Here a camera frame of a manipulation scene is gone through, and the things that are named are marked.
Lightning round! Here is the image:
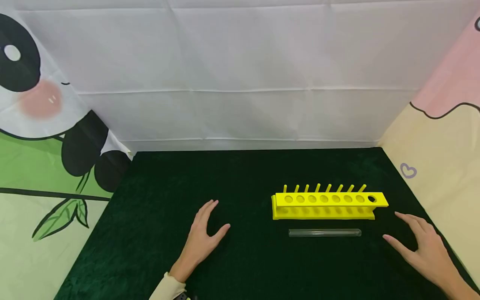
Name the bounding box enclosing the person's right hand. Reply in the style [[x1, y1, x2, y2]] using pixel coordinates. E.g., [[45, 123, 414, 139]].
[[382, 211, 465, 291]]

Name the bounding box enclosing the person's left hand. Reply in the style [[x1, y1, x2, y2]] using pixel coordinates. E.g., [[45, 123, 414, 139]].
[[169, 200, 231, 283]]

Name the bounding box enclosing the person's right forearm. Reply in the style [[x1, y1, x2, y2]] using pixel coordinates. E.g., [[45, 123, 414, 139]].
[[445, 278, 480, 300]]

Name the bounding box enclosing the clear glass test tube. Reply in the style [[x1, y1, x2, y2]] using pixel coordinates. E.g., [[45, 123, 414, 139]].
[[288, 228, 363, 238]]

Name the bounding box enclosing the yellow test tube rack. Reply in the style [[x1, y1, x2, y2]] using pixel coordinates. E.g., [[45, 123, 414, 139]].
[[271, 183, 390, 220]]

